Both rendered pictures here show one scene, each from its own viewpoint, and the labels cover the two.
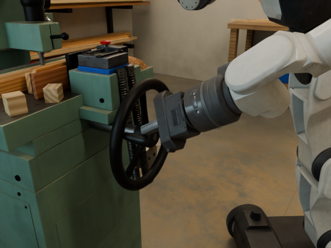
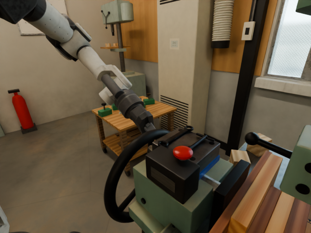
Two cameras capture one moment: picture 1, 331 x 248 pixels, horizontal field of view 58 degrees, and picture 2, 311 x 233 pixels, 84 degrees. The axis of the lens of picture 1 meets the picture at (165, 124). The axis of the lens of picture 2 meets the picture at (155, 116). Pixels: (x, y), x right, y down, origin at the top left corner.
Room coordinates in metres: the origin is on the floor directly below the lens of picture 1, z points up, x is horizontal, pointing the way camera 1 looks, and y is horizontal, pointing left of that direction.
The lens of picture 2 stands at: (1.06, 0.19, 1.18)
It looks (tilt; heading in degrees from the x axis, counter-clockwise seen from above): 25 degrees down; 198
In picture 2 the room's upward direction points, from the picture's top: 2 degrees counter-clockwise
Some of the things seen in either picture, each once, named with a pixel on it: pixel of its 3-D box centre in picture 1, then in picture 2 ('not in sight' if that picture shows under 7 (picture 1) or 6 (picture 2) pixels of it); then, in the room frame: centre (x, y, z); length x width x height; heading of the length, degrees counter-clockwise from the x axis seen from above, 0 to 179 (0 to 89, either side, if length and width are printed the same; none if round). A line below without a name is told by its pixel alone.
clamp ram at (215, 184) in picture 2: (88, 68); (211, 186); (0.83, 0.21, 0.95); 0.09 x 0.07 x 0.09; 152
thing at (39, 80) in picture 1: (69, 76); (244, 197); (0.82, 0.27, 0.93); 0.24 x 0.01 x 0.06; 152
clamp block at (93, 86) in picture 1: (107, 83); (182, 182); (0.80, 0.16, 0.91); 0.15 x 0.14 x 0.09; 152
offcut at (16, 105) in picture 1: (15, 103); (258, 144); (0.62, 0.33, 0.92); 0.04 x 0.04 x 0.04; 41
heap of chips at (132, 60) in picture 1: (126, 61); not in sight; (1.07, 0.14, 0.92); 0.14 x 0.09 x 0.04; 62
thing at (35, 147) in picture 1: (64, 112); not in sight; (0.83, 0.30, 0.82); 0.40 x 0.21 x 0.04; 152
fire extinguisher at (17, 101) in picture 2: not in sight; (22, 110); (-0.48, -2.25, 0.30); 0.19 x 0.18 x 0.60; 57
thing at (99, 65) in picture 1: (107, 56); (180, 154); (0.80, 0.16, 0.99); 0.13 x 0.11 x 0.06; 152
